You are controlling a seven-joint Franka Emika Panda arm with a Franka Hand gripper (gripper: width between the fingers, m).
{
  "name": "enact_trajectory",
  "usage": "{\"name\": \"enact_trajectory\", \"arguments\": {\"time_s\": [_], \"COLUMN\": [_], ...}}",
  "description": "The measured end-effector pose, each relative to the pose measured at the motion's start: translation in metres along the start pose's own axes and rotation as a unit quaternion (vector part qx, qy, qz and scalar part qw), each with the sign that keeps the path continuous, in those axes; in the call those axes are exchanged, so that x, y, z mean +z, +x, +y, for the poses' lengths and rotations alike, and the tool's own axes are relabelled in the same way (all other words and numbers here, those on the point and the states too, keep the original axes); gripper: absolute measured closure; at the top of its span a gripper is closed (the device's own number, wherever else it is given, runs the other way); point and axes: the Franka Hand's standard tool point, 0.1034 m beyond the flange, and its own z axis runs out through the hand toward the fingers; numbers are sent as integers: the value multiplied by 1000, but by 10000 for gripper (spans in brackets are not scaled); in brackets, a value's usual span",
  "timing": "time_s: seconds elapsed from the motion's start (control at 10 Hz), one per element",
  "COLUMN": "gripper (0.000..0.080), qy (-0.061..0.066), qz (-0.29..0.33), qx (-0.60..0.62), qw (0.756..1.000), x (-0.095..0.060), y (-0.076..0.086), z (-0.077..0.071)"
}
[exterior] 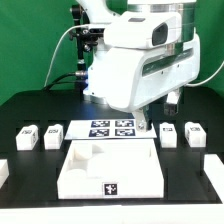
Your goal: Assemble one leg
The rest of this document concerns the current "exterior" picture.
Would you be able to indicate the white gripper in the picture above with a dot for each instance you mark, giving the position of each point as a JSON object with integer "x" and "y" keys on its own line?
{"x": 128, "y": 79}

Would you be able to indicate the white square tabletop part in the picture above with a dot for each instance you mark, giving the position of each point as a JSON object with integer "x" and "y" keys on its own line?
{"x": 111, "y": 169}

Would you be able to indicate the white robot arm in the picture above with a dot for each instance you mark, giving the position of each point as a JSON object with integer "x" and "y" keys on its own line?
{"x": 101, "y": 16}

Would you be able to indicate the white block right edge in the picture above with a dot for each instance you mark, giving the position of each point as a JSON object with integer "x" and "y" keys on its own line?
{"x": 214, "y": 169}

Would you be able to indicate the white block edge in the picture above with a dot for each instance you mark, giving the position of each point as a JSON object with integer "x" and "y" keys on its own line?
{"x": 214, "y": 169}
{"x": 4, "y": 171}

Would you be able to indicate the white sheet with markers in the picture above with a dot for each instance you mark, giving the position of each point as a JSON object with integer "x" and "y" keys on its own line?
{"x": 106, "y": 129}

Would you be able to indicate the white block left edge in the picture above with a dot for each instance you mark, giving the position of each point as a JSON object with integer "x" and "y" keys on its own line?
{"x": 4, "y": 171}

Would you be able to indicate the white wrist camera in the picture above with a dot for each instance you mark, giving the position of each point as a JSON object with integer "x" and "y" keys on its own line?
{"x": 143, "y": 30}

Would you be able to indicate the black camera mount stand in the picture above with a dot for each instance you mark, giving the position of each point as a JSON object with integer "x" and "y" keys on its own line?
{"x": 86, "y": 40}

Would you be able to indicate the white front rail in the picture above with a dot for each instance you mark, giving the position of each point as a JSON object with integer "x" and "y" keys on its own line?
{"x": 152, "y": 214}

